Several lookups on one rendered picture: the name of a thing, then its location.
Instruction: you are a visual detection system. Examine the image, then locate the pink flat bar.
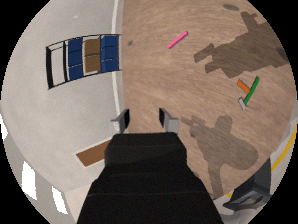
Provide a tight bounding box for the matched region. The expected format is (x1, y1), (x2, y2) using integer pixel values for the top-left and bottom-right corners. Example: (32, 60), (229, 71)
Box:
(166, 31), (189, 48)

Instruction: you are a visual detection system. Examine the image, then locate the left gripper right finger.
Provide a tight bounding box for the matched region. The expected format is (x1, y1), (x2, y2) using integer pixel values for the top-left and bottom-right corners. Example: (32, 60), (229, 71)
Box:
(160, 108), (180, 136)

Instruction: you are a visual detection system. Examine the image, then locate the orange rod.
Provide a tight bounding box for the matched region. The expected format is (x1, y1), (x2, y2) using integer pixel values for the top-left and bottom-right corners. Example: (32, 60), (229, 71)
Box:
(237, 80), (250, 93)

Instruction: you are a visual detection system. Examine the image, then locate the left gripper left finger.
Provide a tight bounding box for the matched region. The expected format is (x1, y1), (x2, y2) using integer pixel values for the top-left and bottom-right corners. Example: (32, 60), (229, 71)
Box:
(109, 109), (130, 137)

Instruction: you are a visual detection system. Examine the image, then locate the green rod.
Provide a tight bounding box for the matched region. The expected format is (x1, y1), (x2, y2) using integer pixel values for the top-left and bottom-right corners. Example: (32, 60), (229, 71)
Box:
(243, 77), (259, 104)

